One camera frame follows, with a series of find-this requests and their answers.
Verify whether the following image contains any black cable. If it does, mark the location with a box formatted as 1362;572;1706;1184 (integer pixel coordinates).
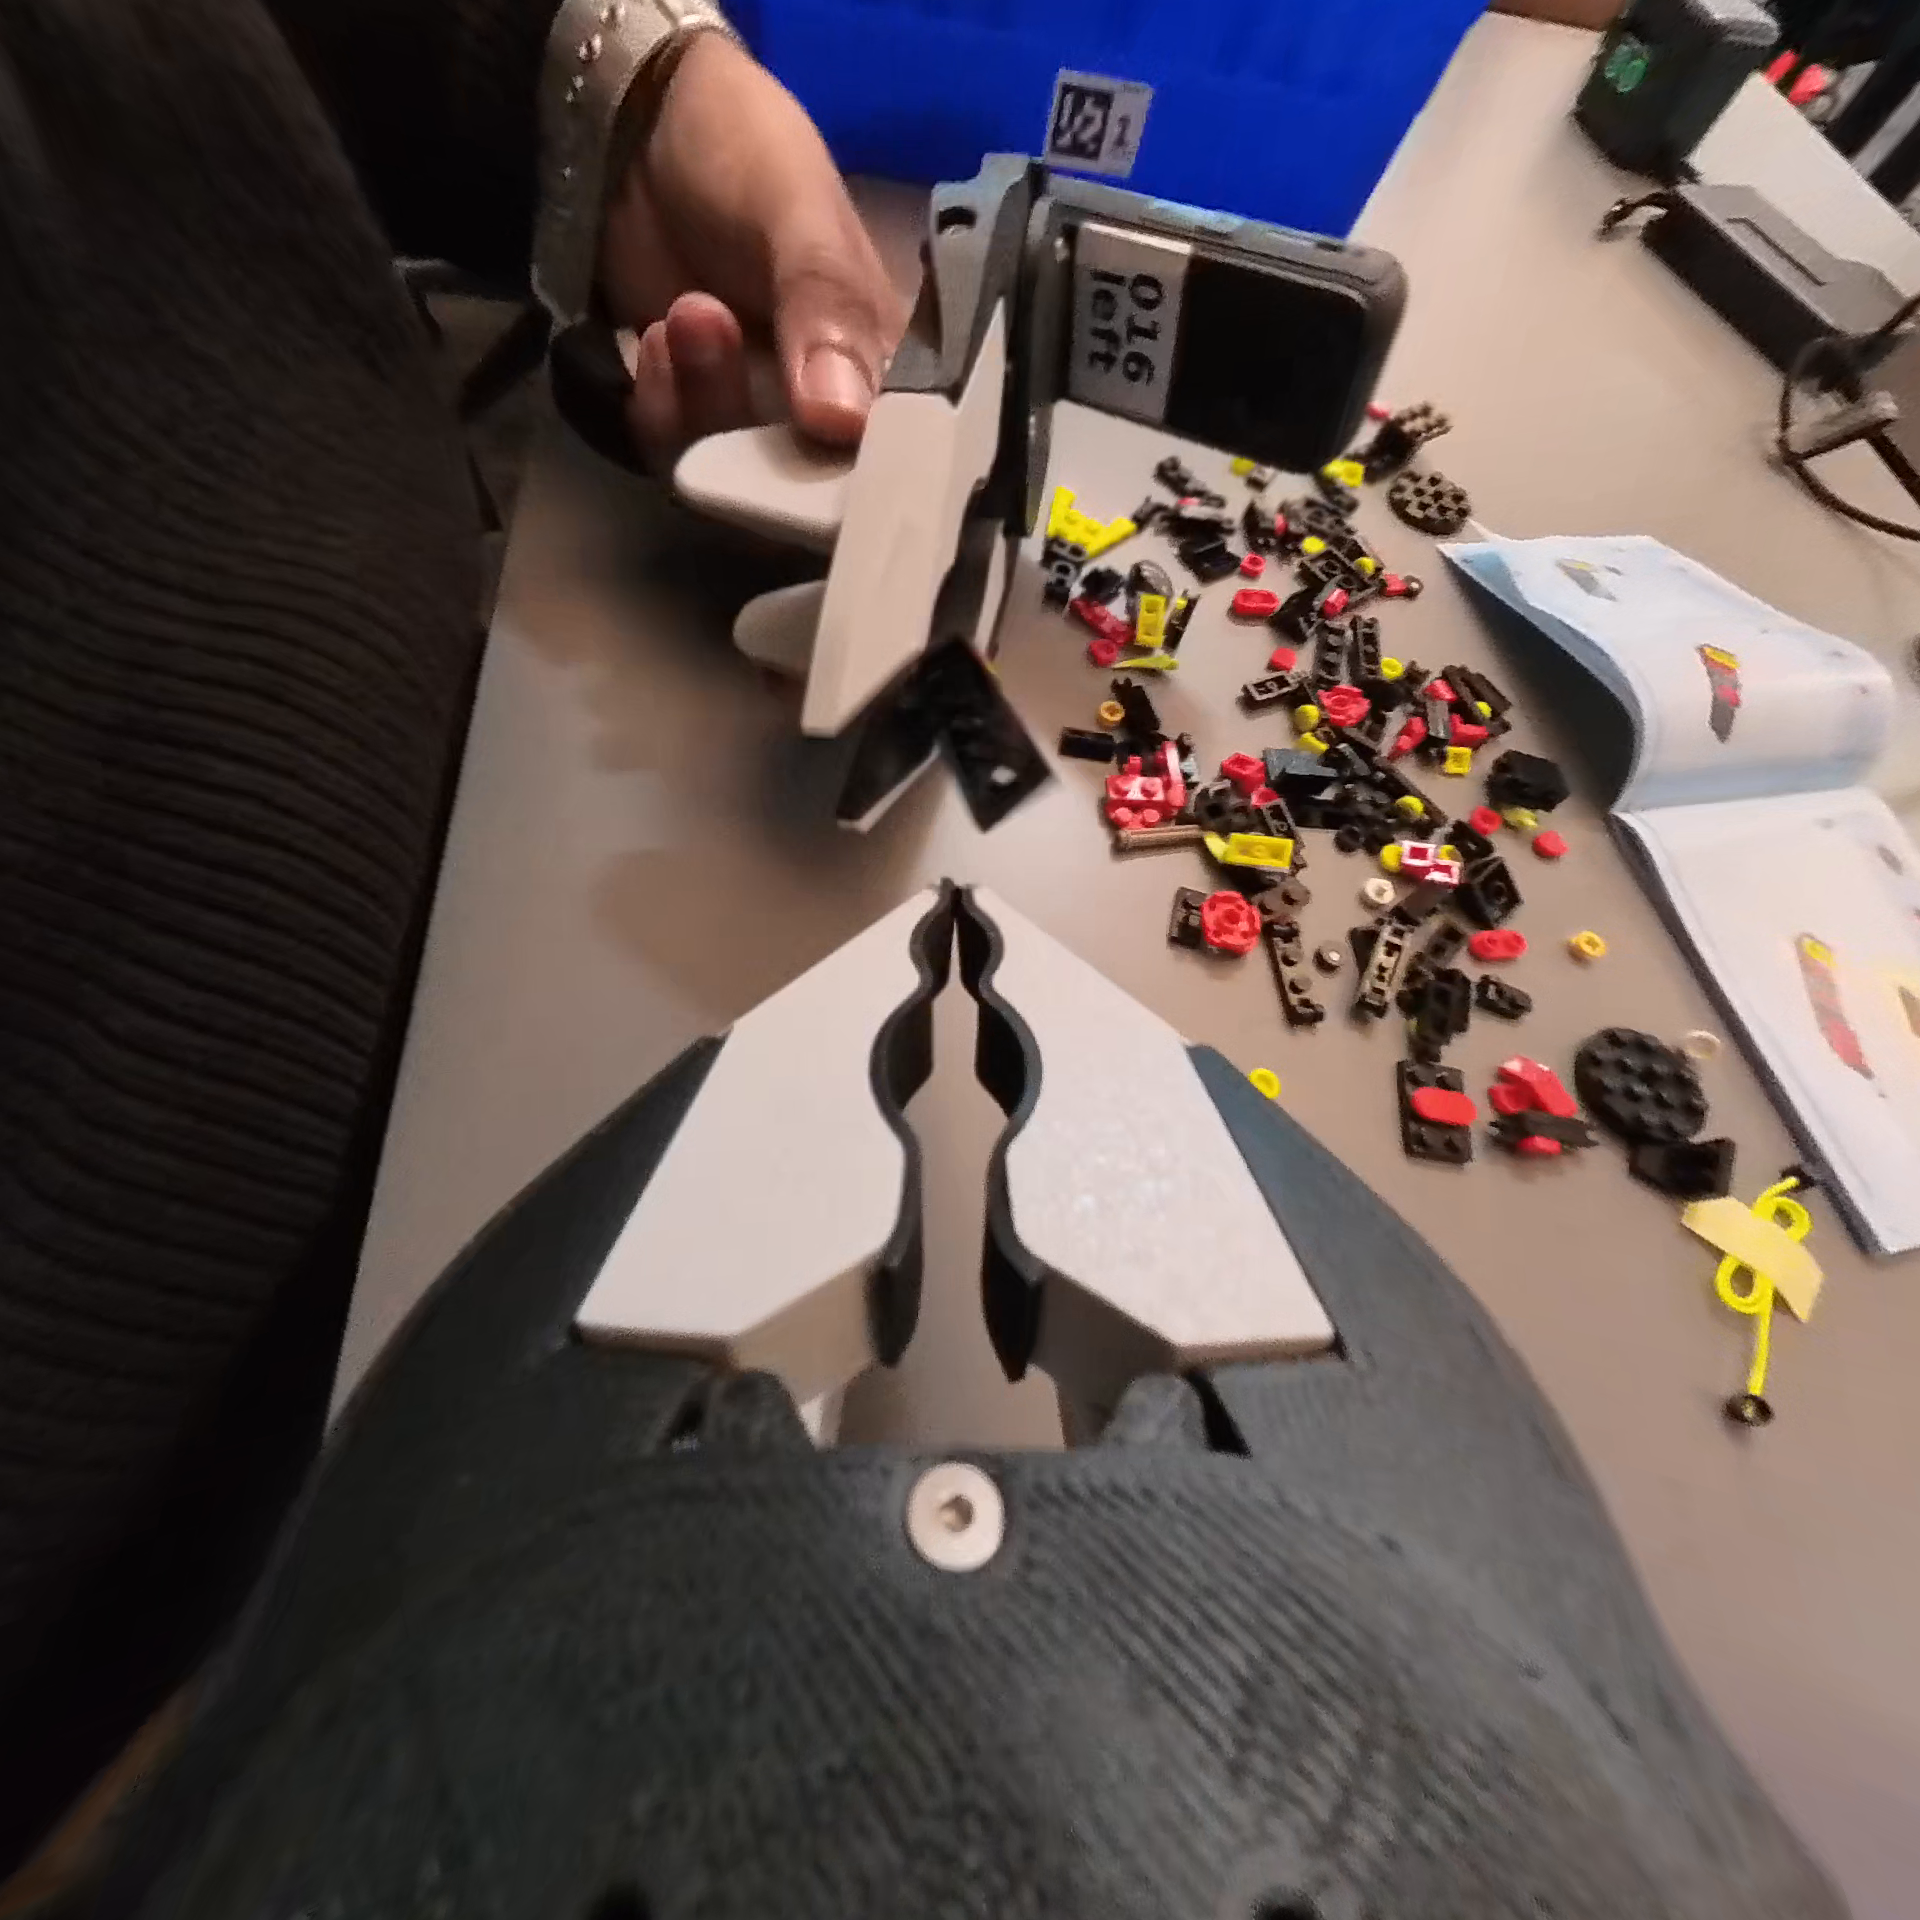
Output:
1775;293;1920;543

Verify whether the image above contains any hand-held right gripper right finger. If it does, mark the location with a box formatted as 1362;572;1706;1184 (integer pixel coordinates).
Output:
955;884;1339;1451

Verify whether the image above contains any lego instruction booklet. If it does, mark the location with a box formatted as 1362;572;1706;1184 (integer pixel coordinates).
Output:
1436;533;1920;1258

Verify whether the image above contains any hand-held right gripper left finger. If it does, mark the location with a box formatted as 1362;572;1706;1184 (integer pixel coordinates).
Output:
573;882;961;1447

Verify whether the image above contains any studded beige wristband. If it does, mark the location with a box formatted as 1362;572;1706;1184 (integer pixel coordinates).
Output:
528;0;739;330

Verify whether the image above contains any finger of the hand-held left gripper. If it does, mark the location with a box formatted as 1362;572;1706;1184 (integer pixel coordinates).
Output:
671;319;1009;741
731;583;961;834

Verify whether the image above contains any black power adapter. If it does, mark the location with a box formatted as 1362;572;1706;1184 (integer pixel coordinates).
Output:
1637;181;1914;374

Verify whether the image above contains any blue plastic bin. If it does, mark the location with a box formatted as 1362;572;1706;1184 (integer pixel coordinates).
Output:
720;0;1490;243

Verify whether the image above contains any yellow lego string with tag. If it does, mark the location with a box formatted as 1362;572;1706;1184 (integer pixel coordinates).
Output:
1679;1174;1828;1429

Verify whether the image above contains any black box with green logo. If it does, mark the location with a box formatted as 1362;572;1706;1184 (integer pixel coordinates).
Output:
1571;0;1782;186

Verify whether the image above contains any person's left forearm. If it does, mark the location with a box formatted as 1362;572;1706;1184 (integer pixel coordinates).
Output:
0;0;605;1850

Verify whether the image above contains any person's left hand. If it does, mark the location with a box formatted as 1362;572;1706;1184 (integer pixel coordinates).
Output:
603;26;913;470

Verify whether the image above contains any pile of lego pieces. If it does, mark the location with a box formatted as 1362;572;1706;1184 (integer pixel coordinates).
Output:
1037;403;1742;1203

